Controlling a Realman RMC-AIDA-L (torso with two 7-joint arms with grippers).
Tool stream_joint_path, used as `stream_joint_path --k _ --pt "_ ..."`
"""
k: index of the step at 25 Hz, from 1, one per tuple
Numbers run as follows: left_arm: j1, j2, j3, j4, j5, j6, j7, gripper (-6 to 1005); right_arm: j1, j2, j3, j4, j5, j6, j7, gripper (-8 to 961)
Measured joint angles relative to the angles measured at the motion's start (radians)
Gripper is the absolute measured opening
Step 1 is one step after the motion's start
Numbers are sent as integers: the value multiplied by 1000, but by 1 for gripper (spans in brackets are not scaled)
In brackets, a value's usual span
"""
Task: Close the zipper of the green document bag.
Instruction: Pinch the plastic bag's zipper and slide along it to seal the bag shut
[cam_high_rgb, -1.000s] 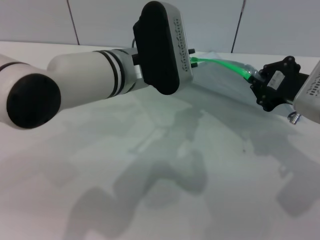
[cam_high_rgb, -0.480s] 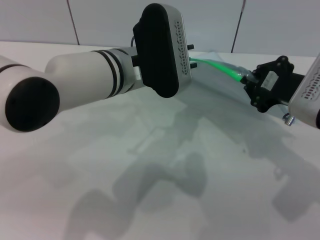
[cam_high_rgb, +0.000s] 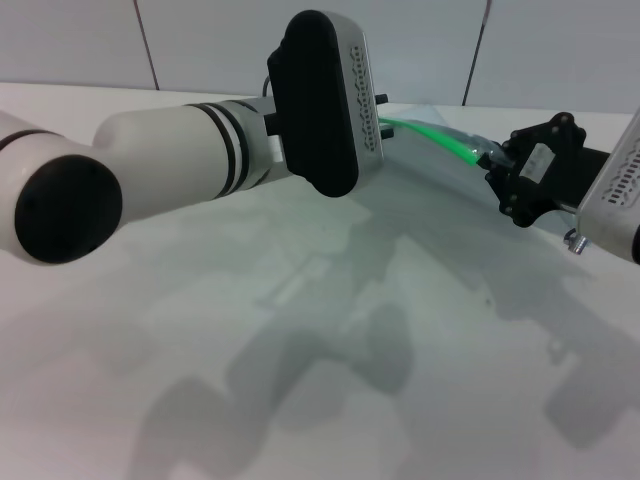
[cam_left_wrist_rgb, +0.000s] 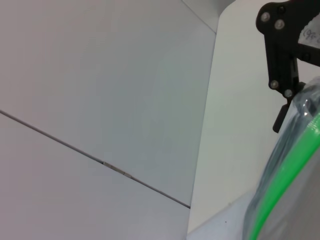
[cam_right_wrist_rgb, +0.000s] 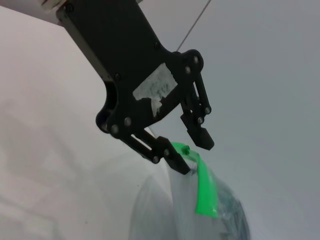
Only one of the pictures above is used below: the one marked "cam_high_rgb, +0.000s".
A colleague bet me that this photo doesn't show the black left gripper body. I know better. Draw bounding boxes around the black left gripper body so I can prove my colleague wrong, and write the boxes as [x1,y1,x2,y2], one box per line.
[374,92,395,141]

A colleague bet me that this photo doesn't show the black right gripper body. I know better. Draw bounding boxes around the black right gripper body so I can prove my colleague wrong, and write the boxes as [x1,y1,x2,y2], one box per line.
[487,112,611,230]

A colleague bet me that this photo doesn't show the clear document bag green zip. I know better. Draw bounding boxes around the clear document bag green zip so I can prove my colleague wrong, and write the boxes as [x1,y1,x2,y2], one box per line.
[377,102,576,231]

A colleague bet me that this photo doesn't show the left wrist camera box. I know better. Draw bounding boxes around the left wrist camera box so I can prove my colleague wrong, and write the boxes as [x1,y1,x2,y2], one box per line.
[266,9,387,200]

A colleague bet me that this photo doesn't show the silver right arm cable plug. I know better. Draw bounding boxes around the silver right arm cable plug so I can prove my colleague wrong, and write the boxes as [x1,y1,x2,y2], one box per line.
[563,228,590,256]

